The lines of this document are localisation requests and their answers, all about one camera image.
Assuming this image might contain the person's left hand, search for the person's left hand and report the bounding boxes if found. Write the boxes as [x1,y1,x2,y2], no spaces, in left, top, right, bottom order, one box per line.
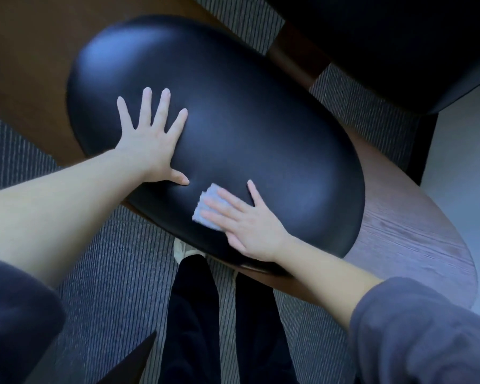
[116,87,190,186]

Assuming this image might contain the person's right hand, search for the person's right hand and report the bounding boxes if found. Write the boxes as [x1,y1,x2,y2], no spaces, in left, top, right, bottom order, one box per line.
[199,180,293,263]

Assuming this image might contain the pale blue wiping cloth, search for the pale blue wiping cloth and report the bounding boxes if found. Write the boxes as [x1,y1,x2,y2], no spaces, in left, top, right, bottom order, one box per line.
[191,182,229,227]

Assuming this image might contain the person's right forearm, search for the person's right forearm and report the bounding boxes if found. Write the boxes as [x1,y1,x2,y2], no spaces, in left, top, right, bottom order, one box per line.
[274,235,385,331]

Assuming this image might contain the person's left forearm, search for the person's left forearm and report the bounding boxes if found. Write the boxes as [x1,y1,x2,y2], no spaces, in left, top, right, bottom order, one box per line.
[0,150,150,290]

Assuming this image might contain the white shoe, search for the white shoe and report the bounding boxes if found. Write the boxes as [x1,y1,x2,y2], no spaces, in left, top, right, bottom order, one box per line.
[173,239,198,265]

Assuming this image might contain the black padded chair cushion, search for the black padded chair cushion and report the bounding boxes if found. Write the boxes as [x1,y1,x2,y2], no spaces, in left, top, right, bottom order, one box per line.
[66,14,366,276]

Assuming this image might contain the black trousers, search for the black trousers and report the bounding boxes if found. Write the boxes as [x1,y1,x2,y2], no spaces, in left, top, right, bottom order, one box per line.
[158,254,301,384]

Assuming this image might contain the grey striped rug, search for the grey striped rug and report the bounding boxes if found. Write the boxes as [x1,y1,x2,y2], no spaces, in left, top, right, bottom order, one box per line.
[0,0,425,384]

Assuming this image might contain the brown wooden chair leg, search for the brown wooden chair leg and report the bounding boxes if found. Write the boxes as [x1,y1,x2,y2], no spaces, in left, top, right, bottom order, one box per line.
[266,22,332,90]

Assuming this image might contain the black furniture edge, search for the black furniture edge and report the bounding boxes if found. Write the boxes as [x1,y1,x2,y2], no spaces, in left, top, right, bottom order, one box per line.
[107,330,159,384]

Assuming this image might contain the brown wooden chair shell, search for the brown wooden chair shell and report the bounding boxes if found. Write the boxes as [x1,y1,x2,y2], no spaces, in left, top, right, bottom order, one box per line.
[232,122,477,310]

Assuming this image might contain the black upholstered chair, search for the black upholstered chair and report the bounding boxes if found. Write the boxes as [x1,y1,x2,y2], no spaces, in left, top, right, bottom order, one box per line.
[260,0,480,116]

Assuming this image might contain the person's right grey-blue sleeve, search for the person's right grey-blue sleeve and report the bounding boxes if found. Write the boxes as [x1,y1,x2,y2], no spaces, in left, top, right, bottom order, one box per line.
[347,276,480,384]

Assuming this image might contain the person's grey-blue sleeve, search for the person's grey-blue sleeve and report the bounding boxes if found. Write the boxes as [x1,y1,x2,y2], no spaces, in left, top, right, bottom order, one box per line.
[347,276,480,384]
[0,255,67,384]

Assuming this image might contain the person's left grey-blue sleeve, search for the person's left grey-blue sleeve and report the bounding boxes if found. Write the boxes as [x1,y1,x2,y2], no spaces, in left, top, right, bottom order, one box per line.
[0,255,67,384]

